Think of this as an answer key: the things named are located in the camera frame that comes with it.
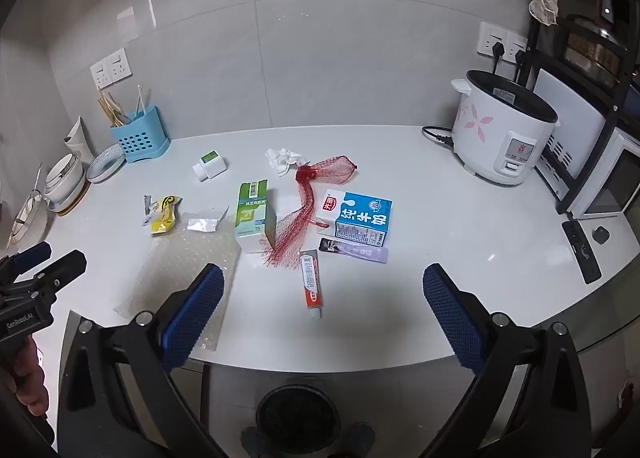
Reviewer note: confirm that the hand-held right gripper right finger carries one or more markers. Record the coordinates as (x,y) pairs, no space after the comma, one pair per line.
(450,313)

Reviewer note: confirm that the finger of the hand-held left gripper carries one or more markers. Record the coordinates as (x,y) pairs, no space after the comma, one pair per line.
(65,268)
(32,254)

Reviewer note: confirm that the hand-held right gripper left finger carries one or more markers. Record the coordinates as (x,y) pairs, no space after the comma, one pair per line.
(195,313)

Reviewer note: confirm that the clear bubble wrap sheet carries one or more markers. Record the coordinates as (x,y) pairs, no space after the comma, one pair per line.
(160,258)

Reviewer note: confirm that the silver foil packet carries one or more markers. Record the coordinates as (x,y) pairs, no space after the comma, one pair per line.
(202,224)

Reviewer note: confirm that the yellow snack wrapper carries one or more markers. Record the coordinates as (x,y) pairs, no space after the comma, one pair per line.
(165,215)

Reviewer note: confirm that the purple sachet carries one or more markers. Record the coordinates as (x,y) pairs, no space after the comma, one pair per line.
(360,253)

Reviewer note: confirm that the green medicine box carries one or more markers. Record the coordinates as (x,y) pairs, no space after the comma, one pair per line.
(250,218)

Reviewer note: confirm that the white and red ointment tube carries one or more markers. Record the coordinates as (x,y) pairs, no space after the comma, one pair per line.
(310,283)

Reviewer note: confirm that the blue milk carton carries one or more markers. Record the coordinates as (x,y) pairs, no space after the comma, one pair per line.
(360,223)

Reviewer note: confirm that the dark mesh trash basket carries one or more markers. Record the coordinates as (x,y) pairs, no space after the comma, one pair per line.
(300,413)

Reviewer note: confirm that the white pill bottle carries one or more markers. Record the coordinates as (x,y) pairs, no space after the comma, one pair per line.
(212,166)

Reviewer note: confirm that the white tissue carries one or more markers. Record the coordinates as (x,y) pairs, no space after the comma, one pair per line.
(282,158)

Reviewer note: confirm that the red mesh net bag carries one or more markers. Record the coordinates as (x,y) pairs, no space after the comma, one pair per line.
(305,173)

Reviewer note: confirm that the person's left hand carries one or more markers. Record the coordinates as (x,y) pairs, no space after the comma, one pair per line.
(31,378)

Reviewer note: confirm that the round wooden board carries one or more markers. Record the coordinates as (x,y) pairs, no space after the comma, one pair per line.
(75,205)

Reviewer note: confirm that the white bowl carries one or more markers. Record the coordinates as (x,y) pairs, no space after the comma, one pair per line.
(65,178)

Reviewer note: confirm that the blue striped plate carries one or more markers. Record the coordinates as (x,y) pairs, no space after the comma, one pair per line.
(105,163)

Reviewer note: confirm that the white slanted container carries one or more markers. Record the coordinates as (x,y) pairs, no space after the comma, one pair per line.
(80,141)

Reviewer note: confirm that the blue slipper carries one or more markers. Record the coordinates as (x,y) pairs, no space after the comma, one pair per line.
(251,439)
(363,435)

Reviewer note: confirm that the black remote control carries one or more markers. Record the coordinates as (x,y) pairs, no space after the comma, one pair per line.
(582,253)

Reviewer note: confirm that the blue plastic utensil holder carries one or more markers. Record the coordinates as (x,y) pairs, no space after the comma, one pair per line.
(142,143)

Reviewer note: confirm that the bundle of wooden chopsticks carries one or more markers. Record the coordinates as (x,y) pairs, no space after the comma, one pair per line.
(112,111)

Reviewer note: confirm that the small black block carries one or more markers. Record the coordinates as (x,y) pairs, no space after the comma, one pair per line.
(601,234)

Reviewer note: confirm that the white flowered rice cooker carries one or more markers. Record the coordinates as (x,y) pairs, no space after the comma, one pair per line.
(490,138)

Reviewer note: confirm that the white chopstick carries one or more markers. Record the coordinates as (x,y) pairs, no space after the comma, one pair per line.
(139,99)

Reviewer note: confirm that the white microwave oven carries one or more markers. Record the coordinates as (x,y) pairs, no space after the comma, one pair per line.
(570,113)
(615,178)

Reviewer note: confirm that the black kitchen rack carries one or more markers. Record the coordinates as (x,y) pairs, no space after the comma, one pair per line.
(607,123)

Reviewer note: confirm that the black power plug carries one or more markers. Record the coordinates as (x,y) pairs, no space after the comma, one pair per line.
(496,49)
(520,58)

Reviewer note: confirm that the metal pot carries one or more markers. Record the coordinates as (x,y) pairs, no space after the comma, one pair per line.
(592,48)

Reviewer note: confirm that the white wall outlet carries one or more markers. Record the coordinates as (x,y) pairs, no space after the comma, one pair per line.
(512,43)
(101,74)
(120,66)
(487,36)

